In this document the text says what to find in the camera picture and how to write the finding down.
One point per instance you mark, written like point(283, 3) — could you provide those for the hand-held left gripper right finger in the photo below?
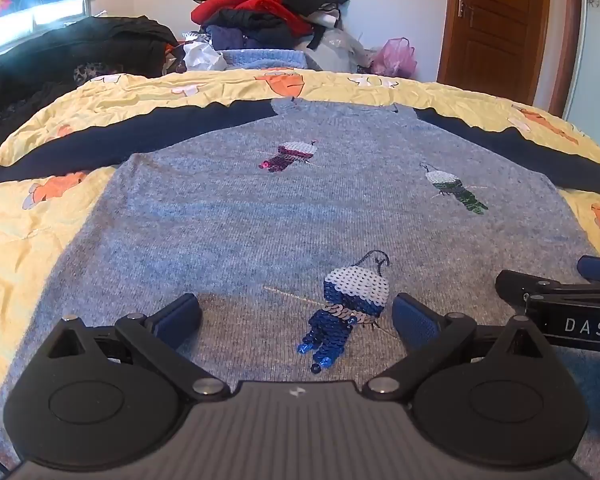
point(415, 317)

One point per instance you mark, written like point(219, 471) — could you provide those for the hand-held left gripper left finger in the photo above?
point(180, 312)

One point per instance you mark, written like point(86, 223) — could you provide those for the grey sweater with navy sleeves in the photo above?
point(230, 220)

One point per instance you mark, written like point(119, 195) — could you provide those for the yellow carrot print quilt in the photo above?
point(30, 220)

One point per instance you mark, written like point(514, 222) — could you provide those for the pink plastic bag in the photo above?
point(395, 57)

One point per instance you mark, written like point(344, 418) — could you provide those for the white crumpled plastic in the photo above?
point(200, 55)

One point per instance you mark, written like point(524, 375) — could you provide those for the brown wooden door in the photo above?
point(500, 25)

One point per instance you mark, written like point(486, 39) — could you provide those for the light blue knit cloth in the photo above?
point(265, 59)

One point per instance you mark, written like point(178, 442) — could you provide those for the clear plastic bag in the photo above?
point(335, 50)

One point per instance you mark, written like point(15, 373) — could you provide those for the black coat heap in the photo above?
point(55, 55)

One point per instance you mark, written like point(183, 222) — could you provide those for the dark blue garment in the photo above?
point(245, 32)

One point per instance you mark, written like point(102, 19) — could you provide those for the bright window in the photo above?
point(15, 22)

